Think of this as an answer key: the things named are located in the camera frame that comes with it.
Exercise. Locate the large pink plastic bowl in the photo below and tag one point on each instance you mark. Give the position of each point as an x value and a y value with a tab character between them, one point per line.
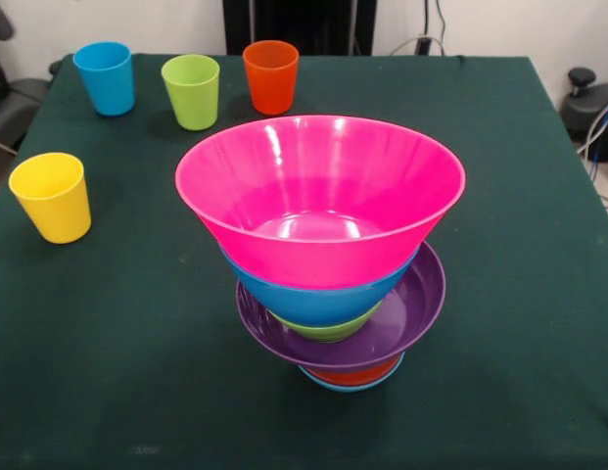
323	186

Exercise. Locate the purple plastic bowl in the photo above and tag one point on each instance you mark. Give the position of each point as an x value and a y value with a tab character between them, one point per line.
421	303

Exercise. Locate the black power plug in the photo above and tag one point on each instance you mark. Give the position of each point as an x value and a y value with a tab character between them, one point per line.
423	45

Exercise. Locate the yellow plastic cup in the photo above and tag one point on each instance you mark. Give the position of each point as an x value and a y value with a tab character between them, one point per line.
54	205

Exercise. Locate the orange plastic cup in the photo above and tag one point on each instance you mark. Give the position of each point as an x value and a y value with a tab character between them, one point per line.
270	83

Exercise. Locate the black chair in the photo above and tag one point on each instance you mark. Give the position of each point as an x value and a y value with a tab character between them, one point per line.
14	108

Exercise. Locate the small blue plastic bowl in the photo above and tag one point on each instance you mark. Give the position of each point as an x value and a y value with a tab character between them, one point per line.
352	387

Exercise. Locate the dark green tablecloth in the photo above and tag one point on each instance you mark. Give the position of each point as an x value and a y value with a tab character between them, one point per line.
137	318

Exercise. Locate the black equipment base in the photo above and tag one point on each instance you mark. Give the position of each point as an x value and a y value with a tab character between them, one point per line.
592	105

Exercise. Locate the blue plastic cup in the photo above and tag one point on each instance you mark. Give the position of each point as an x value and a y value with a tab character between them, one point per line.
107	78

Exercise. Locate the small green plastic bowl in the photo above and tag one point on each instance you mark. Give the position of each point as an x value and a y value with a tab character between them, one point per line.
328	332

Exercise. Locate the orange plastic bowl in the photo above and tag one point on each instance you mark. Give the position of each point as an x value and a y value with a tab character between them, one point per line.
355	378

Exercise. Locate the lime green plastic cup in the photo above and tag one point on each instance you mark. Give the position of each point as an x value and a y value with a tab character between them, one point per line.
192	93

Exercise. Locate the large blue plastic bowl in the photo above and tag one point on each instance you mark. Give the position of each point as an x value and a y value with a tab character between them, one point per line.
303	303

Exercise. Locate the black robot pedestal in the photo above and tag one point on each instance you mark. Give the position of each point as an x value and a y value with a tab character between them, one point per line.
303	29

